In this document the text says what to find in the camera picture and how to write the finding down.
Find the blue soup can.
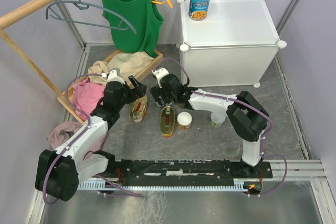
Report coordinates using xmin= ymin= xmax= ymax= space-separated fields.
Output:
xmin=188 ymin=0 xmax=210 ymax=21

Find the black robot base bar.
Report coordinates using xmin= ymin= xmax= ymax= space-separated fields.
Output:
xmin=96 ymin=153 xmax=273 ymax=186

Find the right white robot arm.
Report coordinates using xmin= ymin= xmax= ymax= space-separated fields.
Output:
xmin=150 ymin=68 xmax=272 ymax=177

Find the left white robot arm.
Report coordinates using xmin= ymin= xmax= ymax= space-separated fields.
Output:
xmin=35 ymin=76 xmax=147 ymax=205

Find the oval sardine tin left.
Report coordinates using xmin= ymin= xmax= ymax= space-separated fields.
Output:
xmin=130 ymin=95 xmax=148 ymax=123

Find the oval sardine tin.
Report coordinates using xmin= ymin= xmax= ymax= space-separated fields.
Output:
xmin=159 ymin=106 xmax=175 ymax=137
xmin=130 ymin=95 xmax=148 ymax=123

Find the oval sardine tin centre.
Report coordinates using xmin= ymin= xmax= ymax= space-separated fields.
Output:
xmin=159 ymin=106 xmax=175 ymax=137

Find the beige cloth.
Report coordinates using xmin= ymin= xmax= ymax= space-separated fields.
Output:
xmin=88 ymin=51 xmax=155 ymax=84

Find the pink cloth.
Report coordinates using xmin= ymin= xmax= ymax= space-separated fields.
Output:
xmin=72 ymin=78 xmax=105 ymax=121

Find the small cup white lid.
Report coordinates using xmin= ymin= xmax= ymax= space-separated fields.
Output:
xmin=177 ymin=112 xmax=192 ymax=130

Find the wooden tray base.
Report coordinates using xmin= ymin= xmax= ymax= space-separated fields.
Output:
xmin=57 ymin=50 xmax=163 ymax=124

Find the mauve cloth on floor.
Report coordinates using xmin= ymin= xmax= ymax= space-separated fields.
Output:
xmin=47 ymin=121 xmax=107 ymax=160

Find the white plastic cube cabinet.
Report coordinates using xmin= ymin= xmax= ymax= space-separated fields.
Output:
xmin=177 ymin=0 xmax=287 ymax=87

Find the green tank top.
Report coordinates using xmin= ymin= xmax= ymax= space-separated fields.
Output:
xmin=101 ymin=0 xmax=163 ymax=58

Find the grey clothes hanger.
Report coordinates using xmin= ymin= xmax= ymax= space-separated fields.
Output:
xmin=45 ymin=0 xmax=137 ymax=35

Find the wooden clothes rack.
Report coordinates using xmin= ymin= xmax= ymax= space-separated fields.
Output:
xmin=0 ymin=0 xmax=140 ymax=96

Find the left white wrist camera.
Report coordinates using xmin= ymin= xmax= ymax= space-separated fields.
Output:
xmin=101 ymin=68 xmax=125 ymax=84

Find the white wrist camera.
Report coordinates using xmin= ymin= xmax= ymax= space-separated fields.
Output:
xmin=152 ymin=68 xmax=169 ymax=80
xmin=101 ymin=68 xmax=125 ymax=84

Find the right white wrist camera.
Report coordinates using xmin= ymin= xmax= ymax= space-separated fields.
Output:
xmin=152 ymin=68 xmax=169 ymax=80

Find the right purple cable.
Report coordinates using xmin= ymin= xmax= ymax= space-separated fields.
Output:
xmin=154 ymin=58 xmax=288 ymax=197

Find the white slotted cable duct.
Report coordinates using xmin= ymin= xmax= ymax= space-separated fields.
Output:
xmin=78 ymin=178 xmax=247 ymax=192

